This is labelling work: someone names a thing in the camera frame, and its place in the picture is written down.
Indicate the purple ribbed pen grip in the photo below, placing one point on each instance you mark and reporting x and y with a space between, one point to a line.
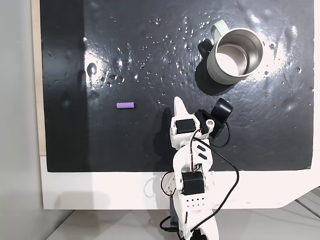
125 105

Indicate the black table mat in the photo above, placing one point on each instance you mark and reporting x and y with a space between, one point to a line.
140 140

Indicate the pale green steel mug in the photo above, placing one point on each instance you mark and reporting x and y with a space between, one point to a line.
212 67

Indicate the black oval camera box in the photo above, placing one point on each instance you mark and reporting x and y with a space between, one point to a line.
222 110

